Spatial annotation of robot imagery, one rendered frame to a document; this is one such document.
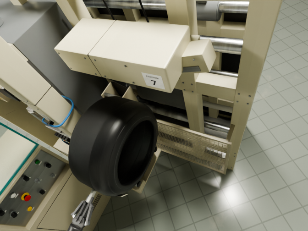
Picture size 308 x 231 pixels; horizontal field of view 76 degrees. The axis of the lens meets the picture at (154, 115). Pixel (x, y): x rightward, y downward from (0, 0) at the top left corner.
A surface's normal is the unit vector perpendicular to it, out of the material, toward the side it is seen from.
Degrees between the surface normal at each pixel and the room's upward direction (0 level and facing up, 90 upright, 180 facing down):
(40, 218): 90
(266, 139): 0
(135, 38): 0
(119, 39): 0
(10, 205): 90
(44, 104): 90
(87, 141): 22
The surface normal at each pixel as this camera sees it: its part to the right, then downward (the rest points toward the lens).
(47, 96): 0.87, 0.26
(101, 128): -0.28, -0.45
